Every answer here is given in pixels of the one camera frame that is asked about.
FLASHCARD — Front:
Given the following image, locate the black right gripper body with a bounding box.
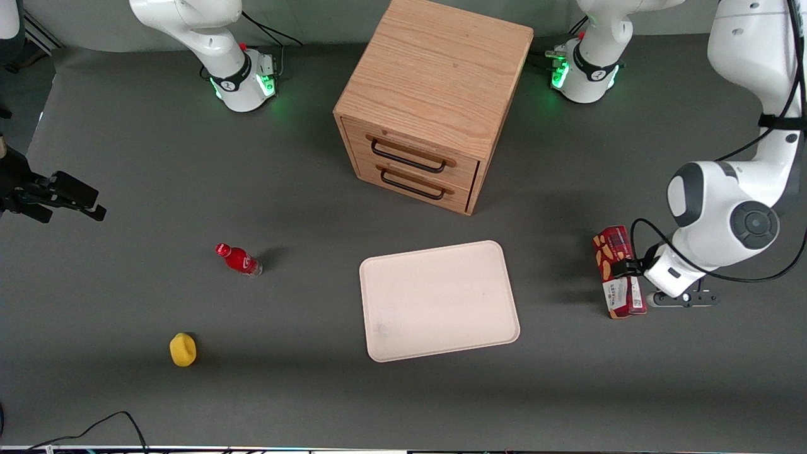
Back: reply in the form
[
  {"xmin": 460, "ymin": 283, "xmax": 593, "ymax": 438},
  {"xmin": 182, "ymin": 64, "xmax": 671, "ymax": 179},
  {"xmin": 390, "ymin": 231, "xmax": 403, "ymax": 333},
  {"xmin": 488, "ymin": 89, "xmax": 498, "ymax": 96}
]
[{"xmin": 0, "ymin": 146, "xmax": 56, "ymax": 215}]

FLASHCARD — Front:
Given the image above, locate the red cookie box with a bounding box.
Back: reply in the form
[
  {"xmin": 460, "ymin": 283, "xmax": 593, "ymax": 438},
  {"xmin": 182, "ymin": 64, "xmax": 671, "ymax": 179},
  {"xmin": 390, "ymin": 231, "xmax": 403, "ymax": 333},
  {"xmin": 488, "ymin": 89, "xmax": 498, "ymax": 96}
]
[{"xmin": 592, "ymin": 225, "xmax": 647, "ymax": 320}]

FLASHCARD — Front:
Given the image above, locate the beige rectangular tray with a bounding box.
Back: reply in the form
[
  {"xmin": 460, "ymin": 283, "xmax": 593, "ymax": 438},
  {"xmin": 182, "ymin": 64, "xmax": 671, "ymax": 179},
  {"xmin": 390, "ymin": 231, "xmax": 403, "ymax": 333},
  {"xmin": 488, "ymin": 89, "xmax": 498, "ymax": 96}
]
[{"xmin": 359, "ymin": 240, "xmax": 522, "ymax": 364}]

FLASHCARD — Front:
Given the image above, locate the red soda bottle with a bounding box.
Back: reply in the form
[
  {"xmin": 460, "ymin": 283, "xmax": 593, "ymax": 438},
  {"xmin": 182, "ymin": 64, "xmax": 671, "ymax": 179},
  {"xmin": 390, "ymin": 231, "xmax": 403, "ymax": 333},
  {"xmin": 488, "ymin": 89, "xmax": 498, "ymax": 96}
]
[{"xmin": 214, "ymin": 242, "xmax": 264, "ymax": 277}]

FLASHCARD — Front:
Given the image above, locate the yellow oblong toy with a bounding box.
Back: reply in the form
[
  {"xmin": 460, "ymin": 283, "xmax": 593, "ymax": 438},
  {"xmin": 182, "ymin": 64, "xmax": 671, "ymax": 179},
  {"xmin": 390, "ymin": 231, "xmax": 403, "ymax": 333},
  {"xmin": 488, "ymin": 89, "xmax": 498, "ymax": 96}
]
[{"xmin": 168, "ymin": 332, "xmax": 198, "ymax": 368}]

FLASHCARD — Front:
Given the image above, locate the wooden drawer cabinet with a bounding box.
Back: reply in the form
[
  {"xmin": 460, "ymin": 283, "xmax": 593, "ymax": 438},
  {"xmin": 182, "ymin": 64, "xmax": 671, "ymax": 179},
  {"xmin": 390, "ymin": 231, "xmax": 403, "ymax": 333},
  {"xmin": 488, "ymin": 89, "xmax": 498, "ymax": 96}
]
[{"xmin": 332, "ymin": 0, "xmax": 535, "ymax": 217}]

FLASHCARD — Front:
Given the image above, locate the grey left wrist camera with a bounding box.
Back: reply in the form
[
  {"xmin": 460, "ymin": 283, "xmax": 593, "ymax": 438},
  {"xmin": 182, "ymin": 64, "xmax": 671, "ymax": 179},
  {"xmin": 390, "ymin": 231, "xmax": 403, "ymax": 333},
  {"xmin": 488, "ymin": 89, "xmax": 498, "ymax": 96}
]
[{"xmin": 646, "ymin": 289, "xmax": 721, "ymax": 309}]

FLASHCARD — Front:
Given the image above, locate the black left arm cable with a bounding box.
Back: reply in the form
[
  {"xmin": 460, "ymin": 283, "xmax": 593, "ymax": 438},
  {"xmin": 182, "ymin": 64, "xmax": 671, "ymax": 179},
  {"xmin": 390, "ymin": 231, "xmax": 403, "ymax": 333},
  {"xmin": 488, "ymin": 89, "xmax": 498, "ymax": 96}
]
[{"xmin": 630, "ymin": 218, "xmax": 807, "ymax": 284}]

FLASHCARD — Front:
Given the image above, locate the aluminium frame rail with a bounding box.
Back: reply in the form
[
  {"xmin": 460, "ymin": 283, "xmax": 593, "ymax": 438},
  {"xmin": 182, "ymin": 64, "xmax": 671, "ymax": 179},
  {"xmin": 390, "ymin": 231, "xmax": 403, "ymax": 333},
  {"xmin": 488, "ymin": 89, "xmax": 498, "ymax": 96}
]
[{"xmin": 23, "ymin": 11, "xmax": 64, "ymax": 55}]

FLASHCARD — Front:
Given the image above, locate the black table cable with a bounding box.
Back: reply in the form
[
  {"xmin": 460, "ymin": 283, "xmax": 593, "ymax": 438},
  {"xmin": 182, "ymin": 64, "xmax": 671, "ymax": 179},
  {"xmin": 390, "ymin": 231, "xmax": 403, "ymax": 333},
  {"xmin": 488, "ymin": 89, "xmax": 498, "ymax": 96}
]
[{"xmin": 25, "ymin": 410, "xmax": 150, "ymax": 454}]

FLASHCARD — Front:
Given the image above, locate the black metal drawer handle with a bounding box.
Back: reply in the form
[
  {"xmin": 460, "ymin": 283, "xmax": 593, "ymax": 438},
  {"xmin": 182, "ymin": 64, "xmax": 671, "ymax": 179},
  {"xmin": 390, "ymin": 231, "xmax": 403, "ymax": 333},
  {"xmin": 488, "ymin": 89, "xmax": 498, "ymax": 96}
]
[
  {"xmin": 370, "ymin": 138, "xmax": 448, "ymax": 174},
  {"xmin": 380, "ymin": 168, "xmax": 446, "ymax": 201}
]

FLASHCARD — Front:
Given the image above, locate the black right base cable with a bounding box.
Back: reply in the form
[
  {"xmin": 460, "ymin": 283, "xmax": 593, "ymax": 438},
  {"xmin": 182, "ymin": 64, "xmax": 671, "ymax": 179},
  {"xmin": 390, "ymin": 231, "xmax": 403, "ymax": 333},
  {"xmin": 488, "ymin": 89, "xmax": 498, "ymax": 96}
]
[{"xmin": 241, "ymin": 9, "xmax": 304, "ymax": 47}]

